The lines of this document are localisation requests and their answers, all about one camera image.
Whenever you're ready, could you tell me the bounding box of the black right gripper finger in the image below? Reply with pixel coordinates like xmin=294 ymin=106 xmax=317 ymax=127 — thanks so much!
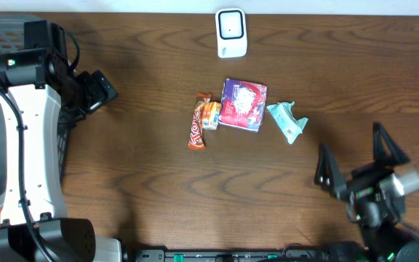
xmin=314 ymin=143 xmax=347 ymax=199
xmin=372 ymin=122 xmax=410 ymax=167

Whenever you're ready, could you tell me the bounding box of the teal snack wrapper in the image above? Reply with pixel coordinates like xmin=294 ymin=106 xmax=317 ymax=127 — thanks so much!
xmin=267 ymin=101 xmax=308 ymax=145

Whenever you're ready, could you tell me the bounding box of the red purple noodle packet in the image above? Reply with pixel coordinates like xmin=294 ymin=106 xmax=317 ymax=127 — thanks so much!
xmin=219 ymin=79 xmax=267 ymax=132

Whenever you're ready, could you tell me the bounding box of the orange chocolate bar wrapper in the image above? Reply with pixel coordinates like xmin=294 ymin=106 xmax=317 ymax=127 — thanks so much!
xmin=188 ymin=93 xmax=212 ymax=150

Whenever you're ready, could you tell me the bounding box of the small orange snack pack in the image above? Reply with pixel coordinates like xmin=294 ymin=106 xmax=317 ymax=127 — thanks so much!
xmin=201 ymin=102 xmax=222 ymax=130

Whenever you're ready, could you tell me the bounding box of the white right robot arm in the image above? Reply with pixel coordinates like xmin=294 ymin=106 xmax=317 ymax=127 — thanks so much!
xmin=314 ymin=122 xmax=419 ymax=261

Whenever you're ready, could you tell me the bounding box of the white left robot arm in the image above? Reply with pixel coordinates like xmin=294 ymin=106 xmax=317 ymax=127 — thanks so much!
xmin=0 ymin=20 xmax=129 ymax=261

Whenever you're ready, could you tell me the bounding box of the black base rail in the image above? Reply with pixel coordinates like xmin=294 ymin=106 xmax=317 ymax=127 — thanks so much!
xmin=123 ymin=247 xmax=330 ymax=262

